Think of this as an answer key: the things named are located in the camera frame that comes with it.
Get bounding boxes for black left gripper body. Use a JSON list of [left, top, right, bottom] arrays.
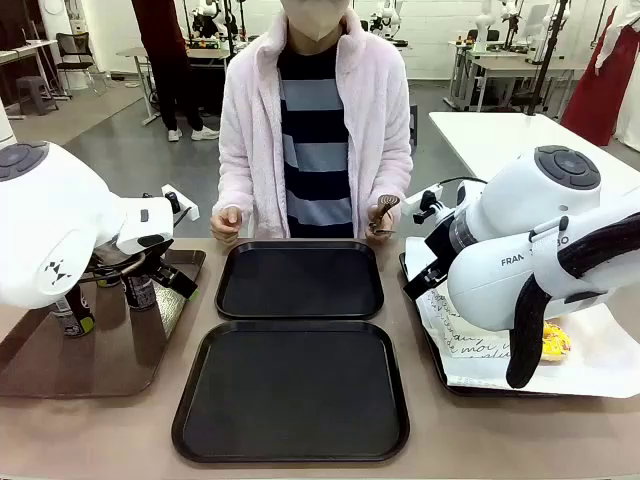
[[141, 252, 177, 287]]

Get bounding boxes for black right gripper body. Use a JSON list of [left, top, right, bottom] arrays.
[[423, 214, 459, 274]]

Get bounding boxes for brown metal tongs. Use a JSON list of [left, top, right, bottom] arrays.
[[368, 193, 403, 236]]

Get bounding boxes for person's left hand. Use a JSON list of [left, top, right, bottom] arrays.
[[367, 202, 401, 246]]

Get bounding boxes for person's right hand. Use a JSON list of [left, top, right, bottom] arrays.
[[209, 206, 247, 245]]

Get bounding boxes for black plastic tray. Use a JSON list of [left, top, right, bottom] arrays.
[[213, 239, 385, 321], [398, 251, 561, 399], [171, 319, 411, 464]]

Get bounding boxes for white table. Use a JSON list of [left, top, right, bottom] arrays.
[[428, 110, 640, 201]]

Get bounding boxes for yellow sprinkled donut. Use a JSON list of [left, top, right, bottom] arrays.
[[542, 322, 573, 364]]

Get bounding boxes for navy grey striped shirt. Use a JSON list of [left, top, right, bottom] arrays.
[[277, 47, 355, 239]]

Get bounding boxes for person in pink fleece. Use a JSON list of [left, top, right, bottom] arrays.
[[210, 7, 415, 246]]

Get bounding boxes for right tray with white paper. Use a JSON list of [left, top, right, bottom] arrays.
[[403, 235, 640, 400]]

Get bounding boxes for beige background desk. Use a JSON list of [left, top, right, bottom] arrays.
[[449, 39, 591, 114]]

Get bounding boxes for bystander in dark red top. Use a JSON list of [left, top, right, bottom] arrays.
[[130, 0, 221, 142]]

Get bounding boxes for grey plastic stool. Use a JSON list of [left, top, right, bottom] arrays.
[[16, 76, 60, 117]]

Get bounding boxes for grey background table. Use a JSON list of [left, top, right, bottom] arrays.
[[117, 47, 231, 126]]

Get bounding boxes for black stand pole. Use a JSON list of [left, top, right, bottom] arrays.
[[527, 0, 572, 117]]

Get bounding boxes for black office chair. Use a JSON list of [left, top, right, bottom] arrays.
[[55, 32, 109, 96]]

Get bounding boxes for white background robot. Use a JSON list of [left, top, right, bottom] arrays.
[[369, 0, 403, 40]]

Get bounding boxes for red dress on mannequin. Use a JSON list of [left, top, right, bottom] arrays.
[[559, 5, 640, 147]]

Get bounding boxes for white background desk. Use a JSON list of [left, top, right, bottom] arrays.
[[0, 39, 59, 119]]

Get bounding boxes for beige face mask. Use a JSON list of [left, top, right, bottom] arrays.
[[279, 0, 350, 42]]

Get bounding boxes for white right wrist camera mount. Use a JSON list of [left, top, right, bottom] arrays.
[[402, 184, 444, 226]]

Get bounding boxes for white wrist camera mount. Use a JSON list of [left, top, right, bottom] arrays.
[[160, 183, 200, 222], [402, 184, 444, 226]]

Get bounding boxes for thin black cable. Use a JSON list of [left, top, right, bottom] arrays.
[[442, 176, 489, 191]]

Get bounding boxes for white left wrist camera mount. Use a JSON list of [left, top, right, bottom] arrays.
[[160, 183, 200, 222]]

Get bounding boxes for brown tray with handles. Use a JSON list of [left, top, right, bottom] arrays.
[[0, 247, 207, 400]]

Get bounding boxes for black braided cable sleeve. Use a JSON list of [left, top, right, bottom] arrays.
[[505, 213, 640, 390]]

